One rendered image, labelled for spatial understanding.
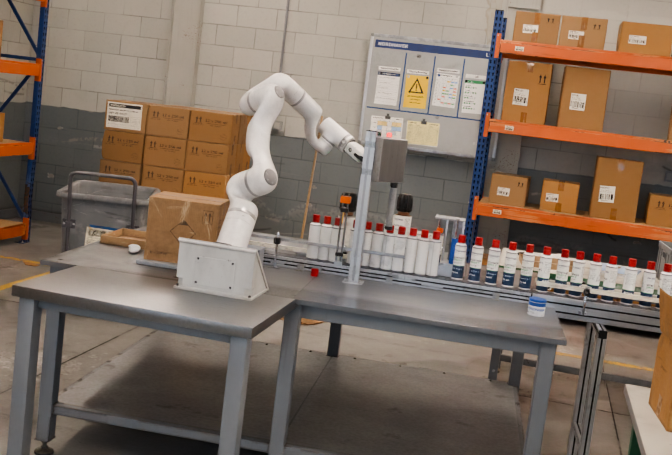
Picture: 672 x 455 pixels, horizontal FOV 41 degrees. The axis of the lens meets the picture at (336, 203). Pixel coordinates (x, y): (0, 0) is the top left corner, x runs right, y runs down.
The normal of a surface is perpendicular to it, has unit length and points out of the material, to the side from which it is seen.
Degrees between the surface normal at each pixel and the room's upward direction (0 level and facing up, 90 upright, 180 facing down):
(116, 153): 91
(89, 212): 94
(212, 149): 89
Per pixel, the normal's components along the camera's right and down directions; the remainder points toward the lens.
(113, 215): 0.09, 0.18
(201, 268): -0.21, 0.08
